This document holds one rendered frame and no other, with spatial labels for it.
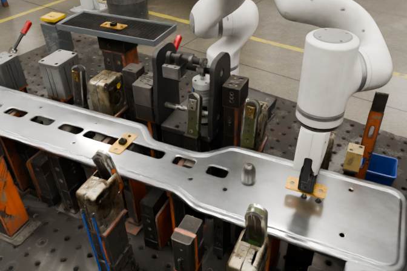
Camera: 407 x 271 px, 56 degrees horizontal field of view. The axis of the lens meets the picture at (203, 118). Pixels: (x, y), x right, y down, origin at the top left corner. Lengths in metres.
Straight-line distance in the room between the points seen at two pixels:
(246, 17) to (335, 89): 0.70
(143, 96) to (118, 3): 2.90
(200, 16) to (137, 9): 2.74
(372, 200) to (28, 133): 0.87
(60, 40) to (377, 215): 1.11
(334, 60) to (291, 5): 0.14
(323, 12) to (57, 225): 0.95
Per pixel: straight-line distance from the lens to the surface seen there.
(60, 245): 1.23
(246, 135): 0.99
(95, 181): 0.86
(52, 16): 1.46
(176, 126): 1.11
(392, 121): 3.03
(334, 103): 0.68
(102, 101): 1.15
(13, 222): 1.27
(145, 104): 1.12
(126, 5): 3.95
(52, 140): 1.09
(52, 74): 1.24
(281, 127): 1.56
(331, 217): 0.85
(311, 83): 0.66
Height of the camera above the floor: 1.62
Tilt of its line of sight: 35 degrees down
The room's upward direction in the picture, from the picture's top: 2 degrees counter-clockwise
